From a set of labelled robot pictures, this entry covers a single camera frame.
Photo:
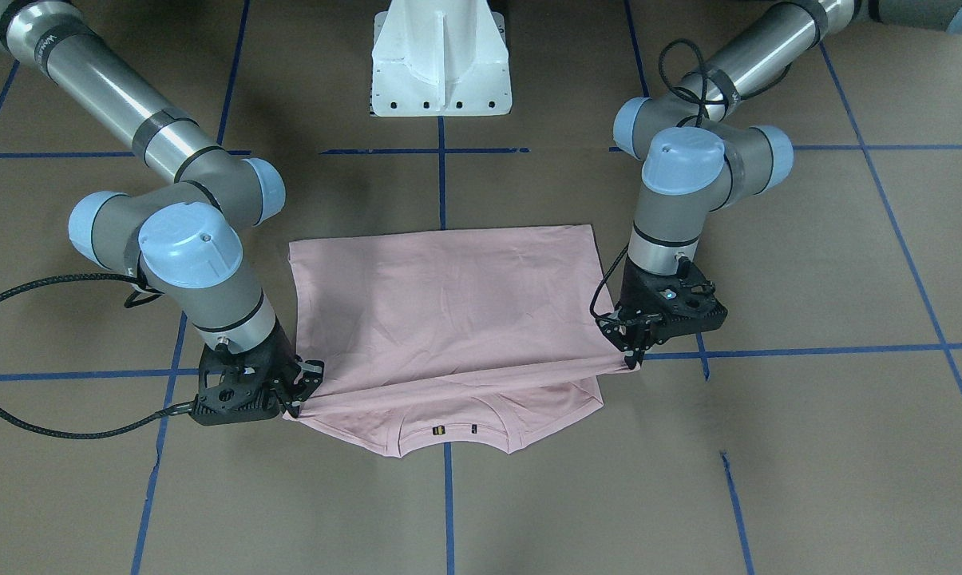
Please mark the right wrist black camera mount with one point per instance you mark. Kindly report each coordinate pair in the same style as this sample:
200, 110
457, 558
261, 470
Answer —
223, 396

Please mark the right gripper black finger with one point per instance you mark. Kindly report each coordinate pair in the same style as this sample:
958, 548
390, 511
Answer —
292, 396
308, 379

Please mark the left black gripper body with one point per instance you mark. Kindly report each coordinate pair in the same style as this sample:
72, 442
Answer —
632, 294

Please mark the brown paper table cover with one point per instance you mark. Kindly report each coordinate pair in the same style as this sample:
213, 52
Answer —
818, 432

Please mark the pink snoopy t-shirt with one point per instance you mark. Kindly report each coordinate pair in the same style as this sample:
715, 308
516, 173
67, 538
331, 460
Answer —
484, 335

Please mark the white pedestal column with base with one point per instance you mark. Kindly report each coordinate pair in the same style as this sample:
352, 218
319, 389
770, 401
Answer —
440, 58

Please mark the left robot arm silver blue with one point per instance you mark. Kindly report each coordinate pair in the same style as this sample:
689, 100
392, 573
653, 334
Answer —
692, 164

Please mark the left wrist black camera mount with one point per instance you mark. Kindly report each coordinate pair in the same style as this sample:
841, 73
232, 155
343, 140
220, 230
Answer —
687, 302

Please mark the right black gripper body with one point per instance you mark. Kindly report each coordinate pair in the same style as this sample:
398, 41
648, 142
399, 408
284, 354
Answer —
283, 357

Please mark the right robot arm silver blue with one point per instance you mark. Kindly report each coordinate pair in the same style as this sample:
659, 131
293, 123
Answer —
181, 240

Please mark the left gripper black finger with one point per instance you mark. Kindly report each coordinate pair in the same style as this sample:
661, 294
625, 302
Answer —
614, 331
642, 336

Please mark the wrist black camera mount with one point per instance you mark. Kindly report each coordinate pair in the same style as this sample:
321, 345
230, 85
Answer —
687, 302
223, 396

